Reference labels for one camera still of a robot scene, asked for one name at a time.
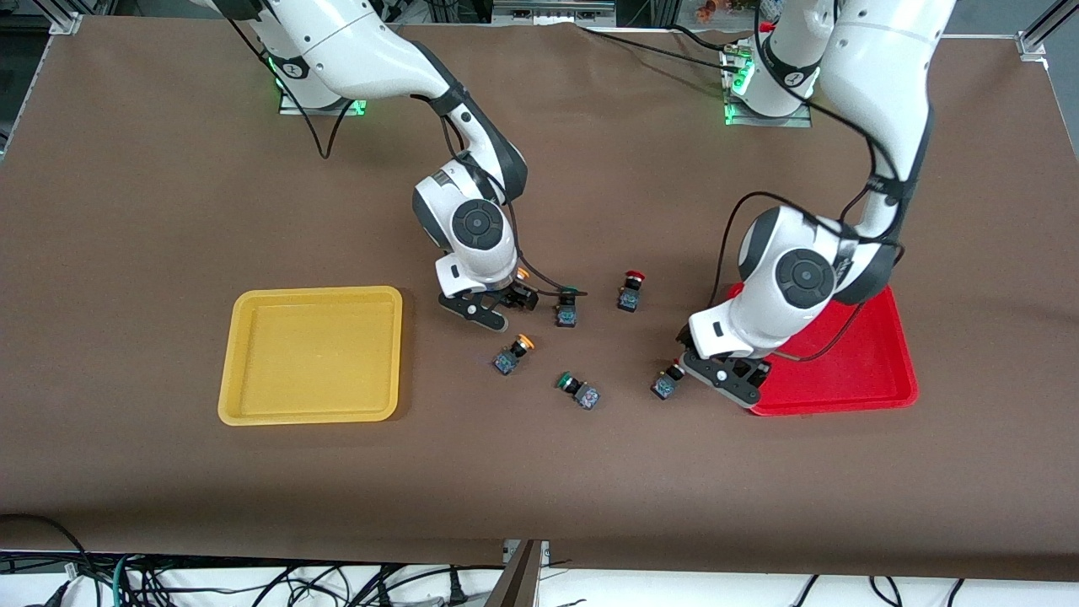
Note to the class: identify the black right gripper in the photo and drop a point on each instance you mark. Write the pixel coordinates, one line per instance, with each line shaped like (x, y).
(511, 296)

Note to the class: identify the grey metal frame post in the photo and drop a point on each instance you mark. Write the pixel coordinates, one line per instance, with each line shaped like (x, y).
(516, 582)

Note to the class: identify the red push button switch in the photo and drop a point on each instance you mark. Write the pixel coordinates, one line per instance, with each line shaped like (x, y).
(663, 387)
(628, 298)

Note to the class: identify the yellow push button switch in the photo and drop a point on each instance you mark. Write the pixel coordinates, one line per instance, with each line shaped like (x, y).
(506, 362)
(523, 272)

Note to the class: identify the green push button switch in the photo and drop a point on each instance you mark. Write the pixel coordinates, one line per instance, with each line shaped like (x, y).
(566, 314)
(586, 396)

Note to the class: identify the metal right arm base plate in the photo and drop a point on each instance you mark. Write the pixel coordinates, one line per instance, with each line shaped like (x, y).
(324, 111)

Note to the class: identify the red plastic tray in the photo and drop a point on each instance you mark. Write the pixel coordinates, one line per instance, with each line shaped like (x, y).
(868, 362)

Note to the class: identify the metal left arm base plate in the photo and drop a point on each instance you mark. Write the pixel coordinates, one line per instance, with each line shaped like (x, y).
(767, 121)

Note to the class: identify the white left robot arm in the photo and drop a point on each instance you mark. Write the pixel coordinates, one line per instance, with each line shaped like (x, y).
(877, 67)

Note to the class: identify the black power plug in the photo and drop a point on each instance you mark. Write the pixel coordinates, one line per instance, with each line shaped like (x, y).
(457, 590)

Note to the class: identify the brown table cover cloth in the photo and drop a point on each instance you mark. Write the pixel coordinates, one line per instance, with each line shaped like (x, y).
(539, 472)

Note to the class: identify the grey electronics box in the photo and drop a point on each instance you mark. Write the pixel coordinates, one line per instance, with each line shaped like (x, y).
(552, 10)

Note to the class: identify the yellow plastic tray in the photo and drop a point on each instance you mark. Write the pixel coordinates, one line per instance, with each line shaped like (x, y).
(312, 354)

